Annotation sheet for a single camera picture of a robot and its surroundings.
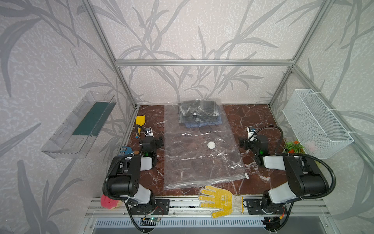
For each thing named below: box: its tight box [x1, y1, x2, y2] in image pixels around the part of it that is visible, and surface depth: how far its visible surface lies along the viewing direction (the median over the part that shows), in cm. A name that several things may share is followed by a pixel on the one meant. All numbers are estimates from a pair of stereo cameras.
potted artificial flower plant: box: [283, 140, 305, 154], surface depth 79 cm
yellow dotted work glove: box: [198, 185, 244, 219], surface depth 77 cm
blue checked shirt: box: [184, 117, 223, 128], surface depth 107 cm
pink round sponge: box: [100, 194, 120, 210], surface depth 74 cm
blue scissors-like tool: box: [119, 146, 134, 156], surface depth 96 cm
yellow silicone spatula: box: [135, 115, 146, 137], surface depth 111 cm
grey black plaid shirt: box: [178, 99, 219, 124], surface depth 113 cm
